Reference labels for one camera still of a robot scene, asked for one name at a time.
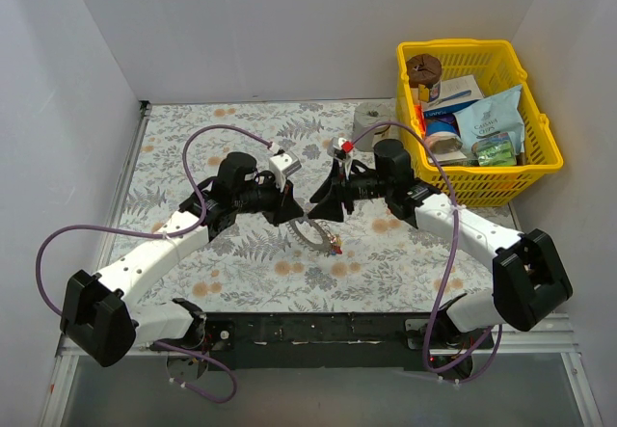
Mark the blue cassava chips bag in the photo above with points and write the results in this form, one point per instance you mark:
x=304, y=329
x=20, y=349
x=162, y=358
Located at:
x=492, y=115

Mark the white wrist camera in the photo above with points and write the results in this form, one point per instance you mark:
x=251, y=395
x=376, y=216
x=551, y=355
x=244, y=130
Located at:
x=282, y=166
x=340, y=148

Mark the large silver keyring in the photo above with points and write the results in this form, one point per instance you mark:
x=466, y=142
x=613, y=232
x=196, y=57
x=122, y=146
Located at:
x=313, y=235

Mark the floral table mat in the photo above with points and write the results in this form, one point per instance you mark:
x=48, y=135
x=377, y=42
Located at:
x=385, y=264

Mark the green snack packet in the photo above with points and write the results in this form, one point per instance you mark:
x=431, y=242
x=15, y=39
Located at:
x=495, y=151

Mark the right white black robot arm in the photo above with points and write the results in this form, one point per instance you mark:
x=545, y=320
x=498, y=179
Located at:
x=529, y=279

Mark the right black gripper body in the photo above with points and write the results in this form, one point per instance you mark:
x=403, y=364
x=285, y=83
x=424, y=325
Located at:
x=347, y=192

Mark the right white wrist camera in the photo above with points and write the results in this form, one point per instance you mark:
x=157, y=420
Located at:
x=340, y=148

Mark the white blue box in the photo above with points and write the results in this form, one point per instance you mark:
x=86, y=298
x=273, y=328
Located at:
x=457, y=90

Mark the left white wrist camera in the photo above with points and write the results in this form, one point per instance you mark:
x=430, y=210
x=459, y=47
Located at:
x=282, y=166

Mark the red tagged key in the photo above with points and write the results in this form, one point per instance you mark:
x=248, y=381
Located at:
x=336, y=246

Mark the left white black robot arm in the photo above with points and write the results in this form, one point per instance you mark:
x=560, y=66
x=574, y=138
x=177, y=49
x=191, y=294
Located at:
x=101, y=311

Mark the brown lidded can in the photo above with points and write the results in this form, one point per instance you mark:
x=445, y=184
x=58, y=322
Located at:
x=425, y=75

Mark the yellow plastic basket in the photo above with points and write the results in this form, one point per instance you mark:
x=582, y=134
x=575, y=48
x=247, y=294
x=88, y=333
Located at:
x=470, y=102

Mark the aluminium frame rail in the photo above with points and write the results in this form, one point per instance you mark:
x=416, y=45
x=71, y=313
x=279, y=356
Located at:
x=66, y=361

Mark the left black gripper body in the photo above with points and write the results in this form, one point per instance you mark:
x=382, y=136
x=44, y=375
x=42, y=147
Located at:
x=283, y=200

